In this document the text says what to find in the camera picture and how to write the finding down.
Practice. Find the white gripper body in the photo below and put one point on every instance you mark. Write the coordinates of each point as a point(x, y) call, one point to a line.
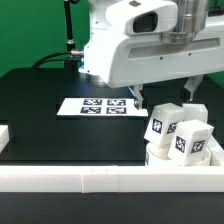
point(144, 41)

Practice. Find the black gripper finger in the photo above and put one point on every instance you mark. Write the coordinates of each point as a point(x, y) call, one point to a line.
point(191, 85)
point(139, 98)

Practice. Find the white round stool seat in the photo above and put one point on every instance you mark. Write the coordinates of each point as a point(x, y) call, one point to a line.
point(156, 156)

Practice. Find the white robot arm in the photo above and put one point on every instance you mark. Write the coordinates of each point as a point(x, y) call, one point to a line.
point(135, 42)

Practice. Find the white tag sheet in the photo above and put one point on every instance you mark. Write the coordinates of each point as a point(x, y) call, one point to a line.
point(100, 107)

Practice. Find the white right fence rail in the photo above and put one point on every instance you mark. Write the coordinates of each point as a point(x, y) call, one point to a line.
point(217, 152)

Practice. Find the white fence rail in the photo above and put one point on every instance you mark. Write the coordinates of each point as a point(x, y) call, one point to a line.
point(4, 137)
point(217, 152)
point(110, 179)

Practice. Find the white left fence rail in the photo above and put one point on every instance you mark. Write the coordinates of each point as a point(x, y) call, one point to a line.
point(4, 137)

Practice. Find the white front fence rail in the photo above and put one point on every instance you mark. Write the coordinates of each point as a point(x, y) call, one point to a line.
point(110, 179)

